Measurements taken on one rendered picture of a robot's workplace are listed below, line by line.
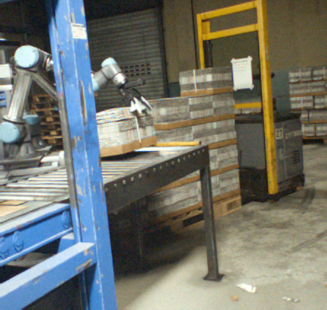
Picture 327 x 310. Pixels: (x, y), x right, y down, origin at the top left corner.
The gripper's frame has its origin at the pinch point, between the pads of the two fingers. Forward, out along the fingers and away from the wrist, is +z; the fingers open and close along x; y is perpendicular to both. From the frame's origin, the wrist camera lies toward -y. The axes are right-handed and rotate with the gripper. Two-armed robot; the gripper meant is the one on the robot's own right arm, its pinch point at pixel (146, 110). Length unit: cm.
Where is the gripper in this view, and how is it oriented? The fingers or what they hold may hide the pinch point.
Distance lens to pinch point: 250.7
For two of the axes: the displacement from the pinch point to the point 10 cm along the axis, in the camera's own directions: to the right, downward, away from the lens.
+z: 5.8, 8.0, -1.5
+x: -4.6, 1.7, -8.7
